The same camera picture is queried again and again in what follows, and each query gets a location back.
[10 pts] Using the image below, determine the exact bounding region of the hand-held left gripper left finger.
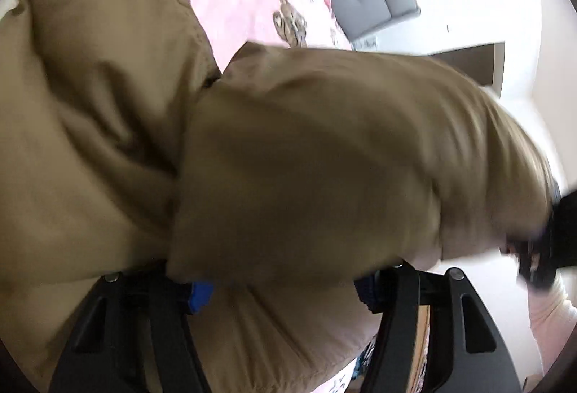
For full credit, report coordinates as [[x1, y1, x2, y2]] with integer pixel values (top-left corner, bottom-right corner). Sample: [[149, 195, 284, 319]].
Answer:
[[49, 270, 213, 393]]

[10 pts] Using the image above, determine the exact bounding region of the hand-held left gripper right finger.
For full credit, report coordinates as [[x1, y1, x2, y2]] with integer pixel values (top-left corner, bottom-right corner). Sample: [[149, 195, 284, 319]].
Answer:
[[354, 262, 521, 393]]

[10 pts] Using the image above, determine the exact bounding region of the khaki puffer jacket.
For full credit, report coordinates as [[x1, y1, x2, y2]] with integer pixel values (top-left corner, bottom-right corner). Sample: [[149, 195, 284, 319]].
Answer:
[[0, 0, 560, 393]]

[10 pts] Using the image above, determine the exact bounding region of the person's right forearm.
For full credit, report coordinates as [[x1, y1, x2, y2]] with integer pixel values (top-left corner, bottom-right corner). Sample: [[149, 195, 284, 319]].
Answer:
[[528, 270, 577, 378]]

